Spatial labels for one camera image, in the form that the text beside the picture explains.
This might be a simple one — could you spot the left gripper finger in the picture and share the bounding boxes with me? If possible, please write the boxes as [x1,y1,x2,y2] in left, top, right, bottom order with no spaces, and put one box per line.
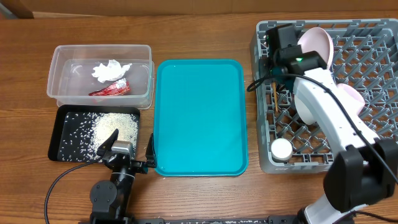
[96,129,119,156]
[146,134,157,168]

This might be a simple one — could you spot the wooden chopstick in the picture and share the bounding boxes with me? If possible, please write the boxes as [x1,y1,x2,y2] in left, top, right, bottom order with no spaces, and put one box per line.
[272,82,279,113]

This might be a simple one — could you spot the small pink-white plate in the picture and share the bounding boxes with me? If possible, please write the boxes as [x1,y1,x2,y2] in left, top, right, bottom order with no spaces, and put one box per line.
[298,27,334,69]

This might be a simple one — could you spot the red snack wrapper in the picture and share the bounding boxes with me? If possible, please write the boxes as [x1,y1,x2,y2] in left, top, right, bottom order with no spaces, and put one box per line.
[89,78,131,96]

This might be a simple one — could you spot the white tissue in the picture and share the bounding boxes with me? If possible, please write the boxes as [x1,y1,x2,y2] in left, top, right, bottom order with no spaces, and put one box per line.
[91,59,132,83]

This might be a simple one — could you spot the small white cup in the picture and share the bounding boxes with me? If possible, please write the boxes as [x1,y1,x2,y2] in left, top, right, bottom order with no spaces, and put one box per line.
[271,138,293,162]

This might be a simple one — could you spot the large white plate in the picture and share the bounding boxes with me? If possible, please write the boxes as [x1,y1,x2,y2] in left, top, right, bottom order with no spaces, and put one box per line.
[294,83,365,125]

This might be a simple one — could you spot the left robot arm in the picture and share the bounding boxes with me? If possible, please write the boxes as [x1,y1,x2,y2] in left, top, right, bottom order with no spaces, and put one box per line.
[89,129,157,224]

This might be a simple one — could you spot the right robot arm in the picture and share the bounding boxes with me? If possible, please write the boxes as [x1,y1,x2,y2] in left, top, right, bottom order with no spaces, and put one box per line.
[262,24,397,223]

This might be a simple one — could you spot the spilled rice grains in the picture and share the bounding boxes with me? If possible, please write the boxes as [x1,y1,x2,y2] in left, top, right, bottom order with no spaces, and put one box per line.
[57,112,139,162]

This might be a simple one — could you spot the black tray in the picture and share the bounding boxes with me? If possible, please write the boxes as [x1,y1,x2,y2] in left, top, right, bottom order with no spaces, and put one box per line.
[48,105,140,161]

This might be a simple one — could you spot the teal serving tray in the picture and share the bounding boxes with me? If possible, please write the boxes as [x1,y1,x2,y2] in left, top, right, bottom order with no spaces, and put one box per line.
[153,59,248,177]

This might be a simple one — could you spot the clear plastic bin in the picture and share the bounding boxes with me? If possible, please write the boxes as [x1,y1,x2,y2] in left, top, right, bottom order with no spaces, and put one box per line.
[47,44,154,110]

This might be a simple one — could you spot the grey dish rack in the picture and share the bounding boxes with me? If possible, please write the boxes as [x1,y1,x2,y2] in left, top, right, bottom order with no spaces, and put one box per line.
[256,19,397,174]

